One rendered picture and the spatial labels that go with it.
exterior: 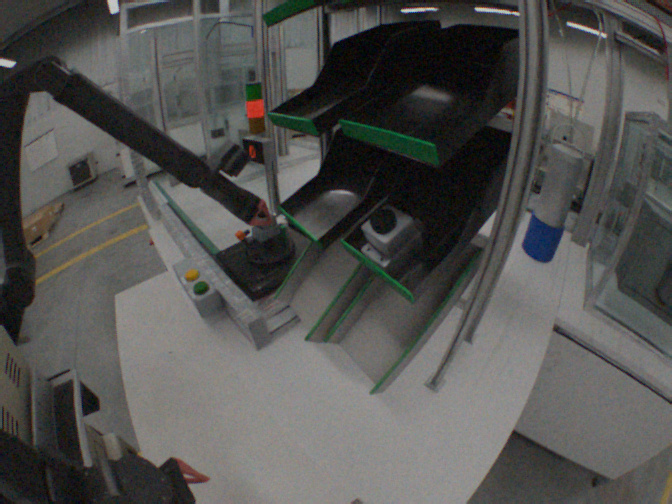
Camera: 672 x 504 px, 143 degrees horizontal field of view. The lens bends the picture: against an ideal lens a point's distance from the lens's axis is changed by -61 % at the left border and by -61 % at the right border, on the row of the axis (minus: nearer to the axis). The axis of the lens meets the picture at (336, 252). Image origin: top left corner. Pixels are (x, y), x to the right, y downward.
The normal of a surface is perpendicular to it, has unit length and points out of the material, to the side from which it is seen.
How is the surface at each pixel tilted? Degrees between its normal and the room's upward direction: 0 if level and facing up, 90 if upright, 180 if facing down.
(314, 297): 45
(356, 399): 0
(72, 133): 90
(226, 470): 0
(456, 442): 0
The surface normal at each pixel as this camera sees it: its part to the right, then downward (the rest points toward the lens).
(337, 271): -0.59, -0.33
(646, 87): -0.80, 0.37
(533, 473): -0.03, -0.80
